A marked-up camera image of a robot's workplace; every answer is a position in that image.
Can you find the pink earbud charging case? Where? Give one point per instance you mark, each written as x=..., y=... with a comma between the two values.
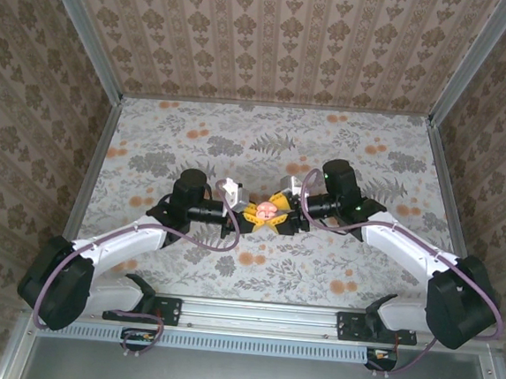
x=259, y=214

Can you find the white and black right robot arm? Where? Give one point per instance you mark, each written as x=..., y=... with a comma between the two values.
x=399, y=242

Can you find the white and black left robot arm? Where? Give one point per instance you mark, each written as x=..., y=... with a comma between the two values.
x=120, y=240

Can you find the small black circuit board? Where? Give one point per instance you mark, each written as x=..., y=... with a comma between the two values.
x=382, y=358
x=138, y=337

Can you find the aluminium mounting rail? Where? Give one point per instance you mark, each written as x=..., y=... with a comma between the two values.
x=259, y=318

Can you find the aluminium table side rail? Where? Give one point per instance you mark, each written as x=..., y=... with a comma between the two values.
x=100, y=158
x=441, y=170

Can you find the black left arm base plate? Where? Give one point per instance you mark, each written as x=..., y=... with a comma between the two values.
x=171, y=311

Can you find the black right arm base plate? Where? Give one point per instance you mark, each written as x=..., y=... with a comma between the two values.
x=349, y=326

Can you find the aluminium frame post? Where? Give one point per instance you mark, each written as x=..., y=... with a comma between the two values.
x=477, y=58
x=83, y=28

